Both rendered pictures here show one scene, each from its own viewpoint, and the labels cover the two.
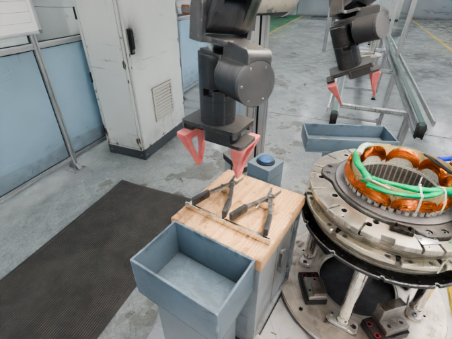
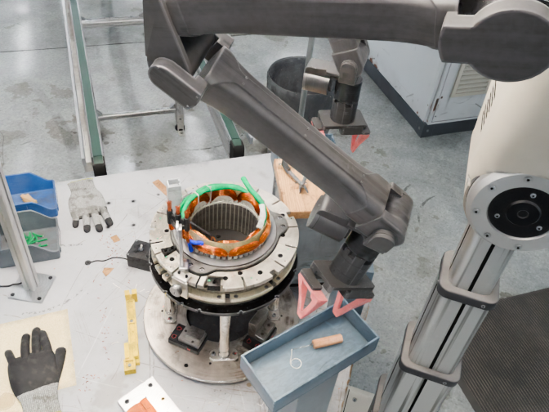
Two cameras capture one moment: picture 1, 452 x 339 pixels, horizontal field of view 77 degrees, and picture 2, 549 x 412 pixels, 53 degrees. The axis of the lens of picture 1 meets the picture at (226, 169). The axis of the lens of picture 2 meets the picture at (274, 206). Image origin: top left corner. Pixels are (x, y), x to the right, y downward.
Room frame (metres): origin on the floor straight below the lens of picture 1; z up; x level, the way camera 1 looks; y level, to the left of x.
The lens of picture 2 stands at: (1.11, -0.84, 1.95)
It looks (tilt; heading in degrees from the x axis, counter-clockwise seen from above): 43 degrees down; 135
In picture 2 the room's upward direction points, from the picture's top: 7 degrees clockwise
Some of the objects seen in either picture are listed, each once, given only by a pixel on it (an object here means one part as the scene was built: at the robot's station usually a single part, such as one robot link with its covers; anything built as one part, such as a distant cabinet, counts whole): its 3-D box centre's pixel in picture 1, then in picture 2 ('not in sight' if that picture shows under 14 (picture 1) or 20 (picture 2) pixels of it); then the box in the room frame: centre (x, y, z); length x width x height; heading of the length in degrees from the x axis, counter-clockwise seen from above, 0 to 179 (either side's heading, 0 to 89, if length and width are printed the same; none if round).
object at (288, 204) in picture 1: (241, 210); (315, 186); (0.43, -0.03, 1.05); 0.20 x 0.19 x 0.02; 147
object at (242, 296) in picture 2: not in sight; (251, 291); (0.59, -0.37, 1.06); 0.09 x 0.04 x 0.01; 63
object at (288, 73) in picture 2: not in sight; (301, 104); (-0.59, 0.95, 0.39); 0.39 x 0.39 x 0.35
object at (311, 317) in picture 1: (356, 282); (222, 311); (0.45, -0.33, 0.80); 0.39 x 0.39 x 0.01
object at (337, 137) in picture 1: (337, 171); (303, 384); (0.77, -0.36, 0.92); 0.25 x 0.11 x 0.28; 85
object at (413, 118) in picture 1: (363, 45); not in sight; (6.09, -2.72, 0.40); 9.75 x 0.62 x 0.79; 158
